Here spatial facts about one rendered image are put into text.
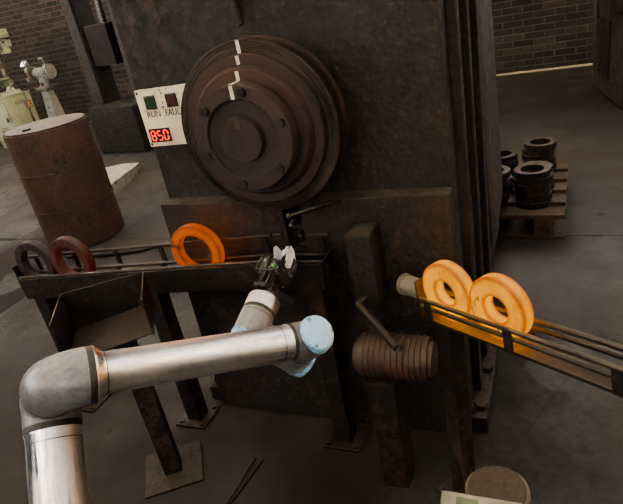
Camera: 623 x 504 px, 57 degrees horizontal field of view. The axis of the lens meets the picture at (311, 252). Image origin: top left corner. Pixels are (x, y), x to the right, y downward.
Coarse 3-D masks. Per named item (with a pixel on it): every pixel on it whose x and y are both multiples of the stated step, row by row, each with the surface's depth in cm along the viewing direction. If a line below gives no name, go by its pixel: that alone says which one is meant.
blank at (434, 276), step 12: (432, 264) 140; (444, 264) 137; (456, 264) 136; (432, 276) 141; (444, 276) 137; (456, 276) 134; (468, 276) 134; (432, 288) 143; (444, 288) 144; (456, 288) 135; (468, 288) 133; (432, 300) 145; (444, 300) 142; (456, 300) 137; (468, 300) 133; (468, 312) 135
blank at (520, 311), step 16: (480, 288) 128; (496, 288) 124; (512, 288) 121; (480, 304) 130; (512, 304) 122; (528, 304) 121; (496, 320) 129; (512, 320) 123; (528, 320) 121; (496, 336) 130
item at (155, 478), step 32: (96, 288) 179; (128, 288) 182; (64, 320) 174; (96, 320) 184; (128, 320) 179; (160, 416) 188; (160, 448) 193; (192, 448) 208; (160, 480) 196; (192, 480) 194
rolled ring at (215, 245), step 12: (180, 228) 181; (192, 228) 179; (204, 228) 180; (180, 240) 183; (204, 240) 180; (216, 240) 180; (180, 252) 186; (216, 252) 180; (180, 264) 188; (192, 264) 188
